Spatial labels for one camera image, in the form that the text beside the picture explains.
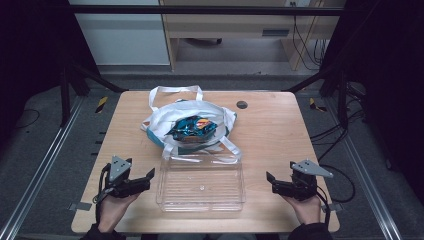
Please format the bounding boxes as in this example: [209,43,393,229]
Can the white and teal tote bag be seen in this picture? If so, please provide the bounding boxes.
[139,85,243,162]

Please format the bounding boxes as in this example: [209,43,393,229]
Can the thin black floor cable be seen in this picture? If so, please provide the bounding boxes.
[14,107,41,130]

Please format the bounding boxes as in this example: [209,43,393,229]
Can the hand-held gripper black cable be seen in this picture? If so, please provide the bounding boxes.
[314,164,356,228]
[93,162,112,224]

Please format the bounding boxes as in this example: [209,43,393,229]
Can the person's left hand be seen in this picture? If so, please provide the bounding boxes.
[97,193,140,234]

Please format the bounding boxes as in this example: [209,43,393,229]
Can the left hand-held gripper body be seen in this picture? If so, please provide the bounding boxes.
[99,155,151,199]

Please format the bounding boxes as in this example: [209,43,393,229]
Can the aluminium floor rail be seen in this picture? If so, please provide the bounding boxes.
[323,95,405,240]
[0,95,85,240]

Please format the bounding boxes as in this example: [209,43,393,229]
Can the left hand-held gripper black cable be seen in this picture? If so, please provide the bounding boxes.
[93,162,112,224]

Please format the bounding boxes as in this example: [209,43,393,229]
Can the blue snack packet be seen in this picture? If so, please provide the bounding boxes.
[165,115,219,144]

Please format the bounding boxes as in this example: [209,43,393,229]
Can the person's right hand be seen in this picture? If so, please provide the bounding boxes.
[282,194,323,226]

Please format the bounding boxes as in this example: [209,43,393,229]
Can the clear plastic box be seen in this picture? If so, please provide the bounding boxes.
[155,153,247,213]

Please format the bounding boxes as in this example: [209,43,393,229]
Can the white cabinet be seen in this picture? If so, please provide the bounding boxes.
[68,0,171,67]

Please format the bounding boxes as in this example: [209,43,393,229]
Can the black metal frame strut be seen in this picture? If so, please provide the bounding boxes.
[59,59,130,128]
[282,62,352,130]

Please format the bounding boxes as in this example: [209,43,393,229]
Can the right hand-held gripper black cable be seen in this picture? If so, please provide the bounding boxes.
[314,164,356,228]

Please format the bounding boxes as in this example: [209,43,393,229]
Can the black horizontal frame bar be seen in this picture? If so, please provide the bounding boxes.
[66,4,348,17]

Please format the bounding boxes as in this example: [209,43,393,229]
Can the grey tape strip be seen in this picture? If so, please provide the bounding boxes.
[67,201,93,212]
[321,202,344,214]

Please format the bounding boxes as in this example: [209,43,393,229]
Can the black floor cables bundle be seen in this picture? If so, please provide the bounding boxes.
[309,109,367,163]

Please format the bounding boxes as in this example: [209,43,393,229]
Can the black cables hanging at desk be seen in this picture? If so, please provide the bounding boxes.
[290,1,330,72]

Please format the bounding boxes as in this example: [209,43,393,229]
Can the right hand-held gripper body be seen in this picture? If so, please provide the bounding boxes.
[271,158,334,202]

